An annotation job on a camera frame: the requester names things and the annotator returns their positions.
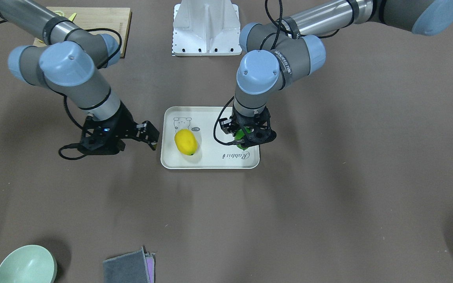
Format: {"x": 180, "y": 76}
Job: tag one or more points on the cream rabbit tray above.
{"x": 210, "y": 154}

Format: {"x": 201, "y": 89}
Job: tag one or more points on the grey folded cloth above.
{"x": 134, "y": 267}

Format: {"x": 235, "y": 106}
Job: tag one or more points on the wooden cutting board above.
{"x": 114, "y": 18}

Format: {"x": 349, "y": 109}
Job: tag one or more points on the yellow lemon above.
{"x": 186, "y": 142}

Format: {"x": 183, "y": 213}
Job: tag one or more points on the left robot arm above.
{"x": 289, "y": 48}

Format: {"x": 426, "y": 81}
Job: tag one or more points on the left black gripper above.
{"x": 226, "y": 125}

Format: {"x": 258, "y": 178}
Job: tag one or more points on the mint green bowl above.
{"x": 29, "y": 264}

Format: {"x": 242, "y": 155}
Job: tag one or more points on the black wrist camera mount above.
{"x": 100, "y": 137}

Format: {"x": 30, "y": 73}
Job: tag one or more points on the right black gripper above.
{"x": 126, "y": 124}

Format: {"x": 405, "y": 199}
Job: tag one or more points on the green lime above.
{"x": 240, "y": 136}

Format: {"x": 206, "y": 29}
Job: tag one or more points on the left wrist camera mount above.
{"x": 258, "y": 137}

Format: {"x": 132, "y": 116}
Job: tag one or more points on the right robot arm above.
{"x": 69, "y": 65}

